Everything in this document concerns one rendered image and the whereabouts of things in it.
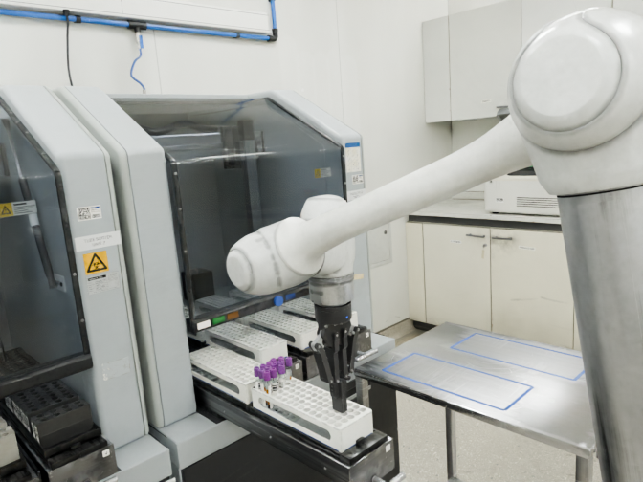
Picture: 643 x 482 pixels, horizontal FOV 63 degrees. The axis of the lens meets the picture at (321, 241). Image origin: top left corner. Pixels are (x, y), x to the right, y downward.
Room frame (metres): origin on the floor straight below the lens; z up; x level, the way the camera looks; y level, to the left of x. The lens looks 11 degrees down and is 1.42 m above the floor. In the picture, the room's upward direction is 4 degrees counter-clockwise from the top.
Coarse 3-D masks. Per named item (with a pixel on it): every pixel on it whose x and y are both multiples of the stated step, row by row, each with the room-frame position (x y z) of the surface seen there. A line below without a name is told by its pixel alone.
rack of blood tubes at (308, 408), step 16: (288, 384) 1.18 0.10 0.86; (304, 384) 1.16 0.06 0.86; (256, 400) 1.15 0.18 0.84; (272, 400) 1.10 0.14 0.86; (288, 400) 1.09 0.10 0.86; (304, 400) 1.08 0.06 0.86; (320, 400) 1.08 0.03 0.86; (288, 416) 1.08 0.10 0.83; (304, 416) 1.02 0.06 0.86; (320, 416) 1.02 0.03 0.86; (336, 416) 1.00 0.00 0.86; (352, 416) 1.00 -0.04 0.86; (368, 416) 1.01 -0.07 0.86; (304, 432) 1.03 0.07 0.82; (320, 432) 1.04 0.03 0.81; (336, 432) 0.96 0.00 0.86; (352, 432) 0.97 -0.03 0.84; (368, 432) 1.00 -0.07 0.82; (336, 448) 0.96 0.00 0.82
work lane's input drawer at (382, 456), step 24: (216, 408) 1.25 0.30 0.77; (240, 408) 1.18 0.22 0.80; (264, 432) 1.10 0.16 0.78; (288, 432) 1.06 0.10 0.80; (312, 456) 0.99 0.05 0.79; (336, 456) 0.95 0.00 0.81; (360, 456) 0.94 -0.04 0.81; (384, 456) 0.98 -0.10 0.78; (336, 480) 0.94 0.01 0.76; (360, 480) 0.93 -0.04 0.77; (384, 480) 0.94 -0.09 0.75
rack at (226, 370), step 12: (204, 348) 1.43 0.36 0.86; (216, 348) 1.43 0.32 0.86; (192, 360) 1.36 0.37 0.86; (204, 360) 1.35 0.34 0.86; (216, 360) 1.34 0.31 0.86; (228, 360) 1.34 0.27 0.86; (240, 360) 1.33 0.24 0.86; (192, 372) 1.36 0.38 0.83; (204, 372) 1.36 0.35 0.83; (216, 372) 1.27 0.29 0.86; (228, 372) 1.26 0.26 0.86; (240, 372) 1.26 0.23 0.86; (252, 372) 1.25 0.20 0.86; (216, 384) 1.28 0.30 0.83; (228, 384) 1.31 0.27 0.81; (240, 384) 1.19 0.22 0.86; (252, 384) 1.19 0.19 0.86; (240, 396) 1.20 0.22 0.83; (252, 396) 1.19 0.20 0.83
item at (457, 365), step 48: (432, 336) 1.51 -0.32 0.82; (480, 336) 1.49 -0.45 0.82; (384, 384) 1.25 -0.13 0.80; (432, 384) 1.20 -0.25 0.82; (480, 384) 1.18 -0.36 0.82; (528, 384) 1.16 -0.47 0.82; (576, 384) 1.15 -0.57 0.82; (528, 432) 0.97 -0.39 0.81; (576, 432) 0.95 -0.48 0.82; (576, 480) 0.91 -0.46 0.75
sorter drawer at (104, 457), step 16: (16, 432) 1.14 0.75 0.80; (32, 448) 1.07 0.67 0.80; (80, 448) 1.03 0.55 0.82; (96, 448) 1.04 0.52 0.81; (112, 448) 1.06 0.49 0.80; (48, 464) 1.00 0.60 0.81; (64, 464) 1.00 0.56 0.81; (80, 464) 1.01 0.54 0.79; (96, 464) 1.03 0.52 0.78; (112, 464) 1.05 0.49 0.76; (48, 480) 0.97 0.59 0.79; (64, 480) 0.99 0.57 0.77; (80, 480) 1.01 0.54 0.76; (96, 480) 1.03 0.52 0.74; (112, 480) 1.01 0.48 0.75
